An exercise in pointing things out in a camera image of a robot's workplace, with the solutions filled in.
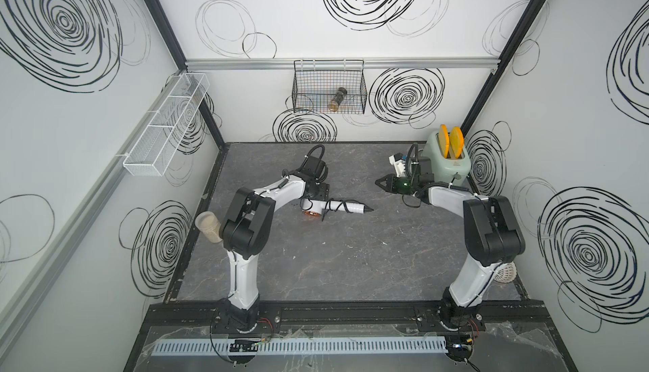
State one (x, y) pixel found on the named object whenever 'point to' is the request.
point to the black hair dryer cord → (335, 202)
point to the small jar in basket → (337, 99)
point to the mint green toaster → (446, 170)
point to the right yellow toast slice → (456, 140)
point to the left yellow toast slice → (444, 139)
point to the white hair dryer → (317, 206)
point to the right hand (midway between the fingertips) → (380, 181)
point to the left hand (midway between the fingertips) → (318, 192)
